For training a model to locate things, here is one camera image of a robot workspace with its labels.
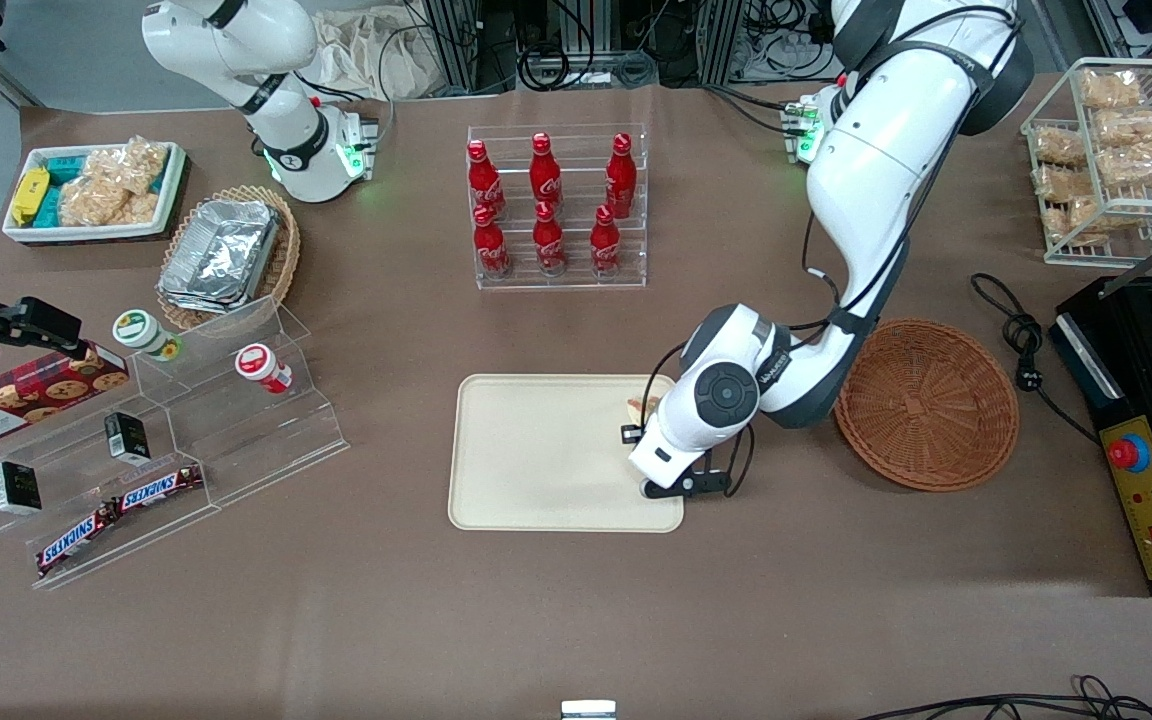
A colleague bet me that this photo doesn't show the beige rectangular tray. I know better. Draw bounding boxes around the beige rectangular tray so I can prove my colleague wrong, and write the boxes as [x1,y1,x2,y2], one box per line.
[448,374,685,533]

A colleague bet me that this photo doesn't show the white rectangular snack tray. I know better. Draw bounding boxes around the white rectangular snack tray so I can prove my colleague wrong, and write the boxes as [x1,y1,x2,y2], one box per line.
[2,142,189,246]

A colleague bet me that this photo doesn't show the oval wicker basket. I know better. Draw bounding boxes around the oval wicker basket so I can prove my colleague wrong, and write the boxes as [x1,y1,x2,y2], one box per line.
[156,185,302,332]

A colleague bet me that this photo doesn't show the round brown wicker basket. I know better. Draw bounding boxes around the round brown wicker basket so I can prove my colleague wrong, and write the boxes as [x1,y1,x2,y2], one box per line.
[831,318,1020,493]

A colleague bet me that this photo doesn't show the red cookie box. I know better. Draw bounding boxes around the red cookie box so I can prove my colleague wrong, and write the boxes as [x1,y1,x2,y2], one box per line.
[0,344,131,451]

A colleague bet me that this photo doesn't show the green lid yogurt cup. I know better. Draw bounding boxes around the green lid yogurt cup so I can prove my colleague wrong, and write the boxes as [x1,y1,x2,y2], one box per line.
[113,309,184,363]

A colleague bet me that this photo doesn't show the yellow snack packet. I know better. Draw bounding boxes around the yellow snack packet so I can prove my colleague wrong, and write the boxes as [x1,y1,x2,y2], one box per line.
[11,167,51,227]

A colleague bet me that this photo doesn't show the clear rice cracker bag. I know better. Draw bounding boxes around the clear rice cracker bag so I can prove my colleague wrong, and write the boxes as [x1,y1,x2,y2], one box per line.
[58,175,159,228]
[86,137,170,196]

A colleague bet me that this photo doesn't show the small black box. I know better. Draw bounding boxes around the small black box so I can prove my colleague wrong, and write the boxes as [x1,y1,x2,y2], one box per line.
[0,460,44,516]
[103,411,152,467]

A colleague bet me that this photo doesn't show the clear acrylic stepped shelf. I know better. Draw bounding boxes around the clear acrylic stepped shelf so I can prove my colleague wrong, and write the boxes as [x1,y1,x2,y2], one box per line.
[0,345,219,591]
[131,295,350,506]

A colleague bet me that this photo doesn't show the clear acrylic bottle rack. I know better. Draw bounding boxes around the clear acrylic bottle rack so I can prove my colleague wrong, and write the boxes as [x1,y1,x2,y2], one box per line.
[466,124,649,291]

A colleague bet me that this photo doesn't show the aluminium foil container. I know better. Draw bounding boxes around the aluminium foil container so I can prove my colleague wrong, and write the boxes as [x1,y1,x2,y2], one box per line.
[158,199,283,314]

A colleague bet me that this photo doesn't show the red cola bottle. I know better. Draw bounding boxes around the red cola bottle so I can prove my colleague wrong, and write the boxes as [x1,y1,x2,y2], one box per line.
[472,204,512,279]
[530,132,564,211]
[605,132,638,218]
[533,200,569,276]
[590,205,624,276]
[466,139,506,219]

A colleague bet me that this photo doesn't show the brown snickers bar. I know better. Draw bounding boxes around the brown snickers bar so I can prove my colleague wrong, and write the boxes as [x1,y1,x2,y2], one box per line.
[116,464,206,513]
[35,503,123,579]

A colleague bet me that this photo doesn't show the red lid yogurt cup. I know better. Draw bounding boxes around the red lid yogurt cup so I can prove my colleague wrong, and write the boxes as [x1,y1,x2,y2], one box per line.
[235,343,294,395]

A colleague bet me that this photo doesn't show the white cloth bag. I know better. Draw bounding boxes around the white cloth bag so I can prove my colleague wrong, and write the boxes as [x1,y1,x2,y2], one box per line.
[311,10,437,101]

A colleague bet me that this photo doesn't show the bagged bread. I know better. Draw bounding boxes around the bagged bread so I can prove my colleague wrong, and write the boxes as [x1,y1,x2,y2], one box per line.
[1094,108,1152,149]
[1044,198,1108,247]
[1032,127,1088,167]
[1096,143,1152,188]
[1034,165,1103,204]
[1079,70,1145,110]

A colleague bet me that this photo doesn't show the black appliance with yellow panel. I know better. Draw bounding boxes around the black appliance with yellow panel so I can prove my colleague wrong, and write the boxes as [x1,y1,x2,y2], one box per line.
[1049,272,1152,598]

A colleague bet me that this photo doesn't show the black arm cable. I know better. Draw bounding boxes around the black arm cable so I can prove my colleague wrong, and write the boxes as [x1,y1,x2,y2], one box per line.
[651,5,1022,498]

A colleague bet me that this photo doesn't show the black base cables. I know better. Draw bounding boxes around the black base cables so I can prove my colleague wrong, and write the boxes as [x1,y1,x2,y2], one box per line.
[704,83,799,136]

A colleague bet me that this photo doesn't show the black power cable with plug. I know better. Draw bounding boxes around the black power cable with plug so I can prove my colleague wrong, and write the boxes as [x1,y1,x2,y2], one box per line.
[969,272,1105,448]

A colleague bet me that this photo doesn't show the aluminium frame post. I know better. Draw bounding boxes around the aluminium frame post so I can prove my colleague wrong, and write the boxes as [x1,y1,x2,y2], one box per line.
[424,0,519,96]
[701,0,745,83]

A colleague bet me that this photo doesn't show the black floor cables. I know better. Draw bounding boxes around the black floor cables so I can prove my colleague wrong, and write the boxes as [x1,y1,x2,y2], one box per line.
[856,675,1152,720]

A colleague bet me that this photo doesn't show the white wire basket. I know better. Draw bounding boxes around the white wire basket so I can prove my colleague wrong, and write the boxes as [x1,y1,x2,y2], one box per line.
[1021,57,1152,268]

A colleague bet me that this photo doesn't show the aluminium frame rail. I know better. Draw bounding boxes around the aluminium frame rail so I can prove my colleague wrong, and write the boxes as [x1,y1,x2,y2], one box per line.
[1036,0,1152,61]

